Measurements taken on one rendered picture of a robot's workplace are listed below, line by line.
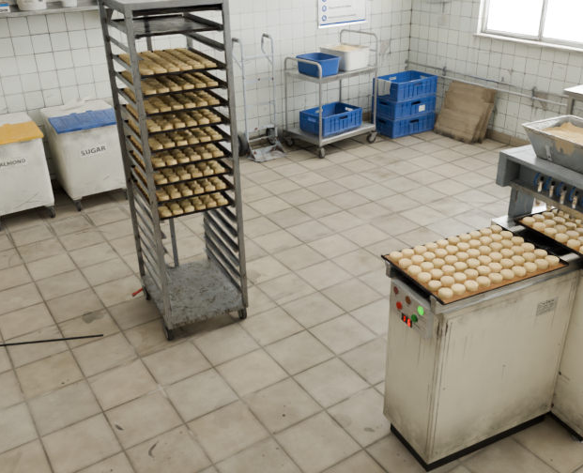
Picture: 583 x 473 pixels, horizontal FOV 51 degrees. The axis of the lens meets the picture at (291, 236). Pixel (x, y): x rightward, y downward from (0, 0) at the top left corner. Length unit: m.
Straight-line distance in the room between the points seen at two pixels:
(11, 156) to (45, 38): 1.12
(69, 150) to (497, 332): 3.73
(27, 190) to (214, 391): 2.66
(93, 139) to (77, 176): 0.34
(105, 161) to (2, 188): 0.81
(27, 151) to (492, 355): 3.79
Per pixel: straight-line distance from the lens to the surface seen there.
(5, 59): 5.67
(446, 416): 2.64
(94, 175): 5.35
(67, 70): 5.78
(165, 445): 3.00
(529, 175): 2.94
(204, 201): 3.34
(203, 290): 3.74
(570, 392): 3.01
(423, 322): 2.35
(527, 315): 2.62
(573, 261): 2.68
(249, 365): 3.36
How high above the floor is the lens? 2.10
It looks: 27 degrees down
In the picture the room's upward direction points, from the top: 1 degrees counter-clockwise
